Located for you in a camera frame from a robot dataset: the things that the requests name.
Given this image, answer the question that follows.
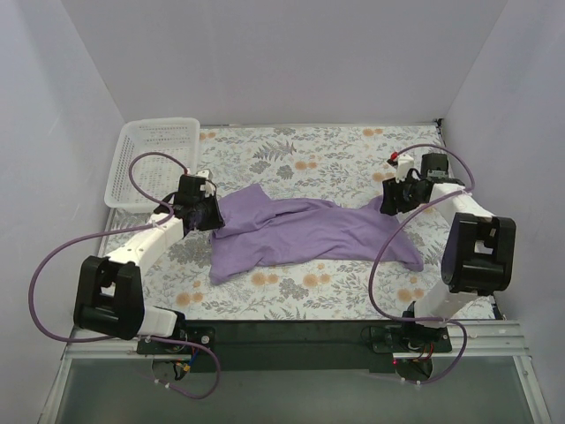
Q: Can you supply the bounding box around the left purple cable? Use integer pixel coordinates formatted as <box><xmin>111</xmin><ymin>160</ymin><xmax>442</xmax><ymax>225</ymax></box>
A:
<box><xmin>28</xmin><ymin>152</ymin><xmax>222</xmax><ymax>401</ymax></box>

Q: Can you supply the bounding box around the aluminium frame rail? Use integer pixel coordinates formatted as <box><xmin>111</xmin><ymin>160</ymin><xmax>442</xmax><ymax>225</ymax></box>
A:
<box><xmin>41</xmin><ymin>321</ymin><xmax>550</xmax><ymax>423</ymax></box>

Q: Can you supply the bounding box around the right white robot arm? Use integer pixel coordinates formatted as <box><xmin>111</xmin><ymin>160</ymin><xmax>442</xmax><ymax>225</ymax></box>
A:
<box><xmin>380</xmin><ymin>153</ymin><xmax>516</xmax><ymax>352</ymax></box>

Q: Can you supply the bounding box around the purple t shirt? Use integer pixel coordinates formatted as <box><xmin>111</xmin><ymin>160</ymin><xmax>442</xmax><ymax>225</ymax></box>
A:
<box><xmin>209</xmin><ymin>184</ymin><xmax>424</xmax><ymax>285</ymax></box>

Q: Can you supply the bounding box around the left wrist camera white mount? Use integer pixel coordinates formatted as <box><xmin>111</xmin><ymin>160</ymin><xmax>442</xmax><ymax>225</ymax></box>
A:
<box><xmin>185</xmin><ymin>170</ymin><xmax>217</xmax><ymax>197</ymax></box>

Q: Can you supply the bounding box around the white plastic basket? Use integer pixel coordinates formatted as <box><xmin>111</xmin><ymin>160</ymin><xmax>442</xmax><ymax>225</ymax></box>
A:
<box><xmin>104</xmin><ymin>117</ymin><xmax>200</xmax><ymax>213</ymax></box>

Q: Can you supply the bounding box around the floral table cloth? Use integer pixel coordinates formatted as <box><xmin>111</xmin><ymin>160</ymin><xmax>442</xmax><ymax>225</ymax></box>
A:
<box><xmin>144</xmin><ymin>125</ymin><xmax>449</xmax><ymax>320</ymax></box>

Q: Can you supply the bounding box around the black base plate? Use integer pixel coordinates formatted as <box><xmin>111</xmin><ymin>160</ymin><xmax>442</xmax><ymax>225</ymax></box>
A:
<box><xmin>136</xmin><ymin>321</ymin><xmax>452</xmax><ymax>374</ymax></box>

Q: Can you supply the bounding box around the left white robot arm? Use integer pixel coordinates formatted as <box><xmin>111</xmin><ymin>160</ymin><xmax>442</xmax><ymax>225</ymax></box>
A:
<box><xmin>73</xmin><ymin>170</ymin><xmax>224</xmax><ymax>353</ymax></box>

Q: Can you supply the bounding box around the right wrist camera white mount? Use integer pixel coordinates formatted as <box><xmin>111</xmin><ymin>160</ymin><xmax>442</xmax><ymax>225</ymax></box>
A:
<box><xmin>387</xmin><ymin>152</ymin><xmax>414</xmax><ymax>182</ymax></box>

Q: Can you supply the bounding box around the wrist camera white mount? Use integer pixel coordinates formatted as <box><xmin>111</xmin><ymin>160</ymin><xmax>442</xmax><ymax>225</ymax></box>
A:
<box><xmin>185</xmin><ymin>170</ymin><xmax>217</xmax><ymax>197</ymax></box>
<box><xmin>387</xmin><ymin>152</ymin><xmax>414</xmax><ymax>182</ymax></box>

